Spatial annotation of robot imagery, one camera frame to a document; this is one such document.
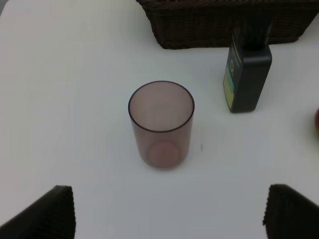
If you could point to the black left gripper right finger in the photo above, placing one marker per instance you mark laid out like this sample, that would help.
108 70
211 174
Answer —
290 215

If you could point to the green red pear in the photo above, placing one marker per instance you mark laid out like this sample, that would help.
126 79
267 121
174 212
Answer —
316 121

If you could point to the dark green pump bottle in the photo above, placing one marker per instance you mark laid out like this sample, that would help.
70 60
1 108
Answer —
248 63

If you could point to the dark brown wicker basket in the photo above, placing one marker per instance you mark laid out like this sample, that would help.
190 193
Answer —
184 24

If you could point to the translucent pink plastic cup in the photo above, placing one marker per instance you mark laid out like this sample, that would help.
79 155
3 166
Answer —
161 114

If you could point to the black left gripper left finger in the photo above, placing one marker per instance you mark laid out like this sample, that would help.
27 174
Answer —
52 216

